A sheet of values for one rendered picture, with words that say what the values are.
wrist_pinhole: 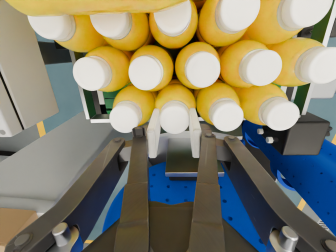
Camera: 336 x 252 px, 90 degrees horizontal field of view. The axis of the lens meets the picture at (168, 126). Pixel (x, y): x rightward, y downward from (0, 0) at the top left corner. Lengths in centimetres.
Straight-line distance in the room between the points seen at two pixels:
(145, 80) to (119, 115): 6
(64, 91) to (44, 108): 124
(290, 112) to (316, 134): 15
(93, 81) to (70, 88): 132
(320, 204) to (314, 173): 11
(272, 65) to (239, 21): 6
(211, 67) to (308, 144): 26
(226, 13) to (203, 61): 5
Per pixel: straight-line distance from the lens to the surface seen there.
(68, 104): 159
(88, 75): 23
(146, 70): 21
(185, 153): 34
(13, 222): 57
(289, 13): 24
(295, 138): 38
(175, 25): 21
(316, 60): 25
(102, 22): 22
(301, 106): 40
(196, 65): 21
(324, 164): 84
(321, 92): 56
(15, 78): 31
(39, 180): 69
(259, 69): 22
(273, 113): 25
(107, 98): 43
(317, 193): 80
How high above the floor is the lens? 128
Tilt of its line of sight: 66 degrees down
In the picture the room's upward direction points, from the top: 173 degrees counter-clockwise
